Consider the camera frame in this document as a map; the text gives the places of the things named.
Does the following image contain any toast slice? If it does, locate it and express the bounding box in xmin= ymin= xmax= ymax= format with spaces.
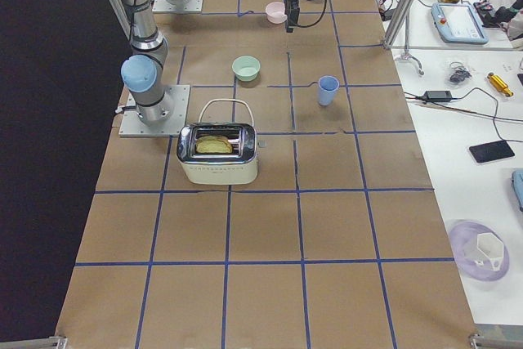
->
xmin=195 ymin=135 xmax=233 ymax=154

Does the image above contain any white hexagonal cup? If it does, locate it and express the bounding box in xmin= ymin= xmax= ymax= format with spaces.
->
xmin=463 ymin=233 xmax=505 ymax=271

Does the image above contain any pink bowl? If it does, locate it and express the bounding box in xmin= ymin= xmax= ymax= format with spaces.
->
xmin=265 ymin=2 xmax=287 ymax=25

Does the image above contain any white power cable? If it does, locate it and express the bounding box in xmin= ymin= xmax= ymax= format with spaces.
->
xmin=198 ymin=99 xmax=257 ymax=129

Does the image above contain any green bowl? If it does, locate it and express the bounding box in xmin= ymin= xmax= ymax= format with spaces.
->
xmin=231 ymin=56 xmax=261 ymax=82

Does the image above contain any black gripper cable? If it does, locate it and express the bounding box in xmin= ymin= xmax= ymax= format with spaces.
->
xmin=296 ymin=0 xmax=330 ymax=29

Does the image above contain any blue cup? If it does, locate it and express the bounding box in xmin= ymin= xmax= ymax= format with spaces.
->
xmin=318 ymin=75 xmax=340 ymax=106

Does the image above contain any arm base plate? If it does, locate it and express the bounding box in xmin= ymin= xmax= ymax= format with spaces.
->
xmin=152 ymin=0 xmax=203 ymax=14
xmin=118 ymin=85 xmax=190 ymax=137

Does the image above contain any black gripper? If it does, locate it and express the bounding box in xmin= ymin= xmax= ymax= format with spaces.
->
xmin=284 ymin=0 xmax=300 ymax=33

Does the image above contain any gold metal cylinder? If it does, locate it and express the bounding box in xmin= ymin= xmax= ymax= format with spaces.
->
xmin=487 ymin=72 xmax=514 ymax=97

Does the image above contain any cream toaster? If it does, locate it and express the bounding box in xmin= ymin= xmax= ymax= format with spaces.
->
xmin=177 ymin=123 xmax=258 ymax=186

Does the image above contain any blue teach pendant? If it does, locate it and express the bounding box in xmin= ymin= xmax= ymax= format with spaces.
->
xmin=431 ymin=2 xmax=489 ymax=45

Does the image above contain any black power adapter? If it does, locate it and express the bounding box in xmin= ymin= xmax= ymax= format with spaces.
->
xmin=421 ymin=90 xmax=453 ymax=103

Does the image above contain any black smartphone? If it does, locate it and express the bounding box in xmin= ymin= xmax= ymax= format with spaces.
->
xmin=468 ymin=140 xmax=515 ymax=163

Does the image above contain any purple plate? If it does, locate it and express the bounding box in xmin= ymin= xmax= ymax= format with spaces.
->
xmin=449 ymin=221 xmax=510 ymax=282

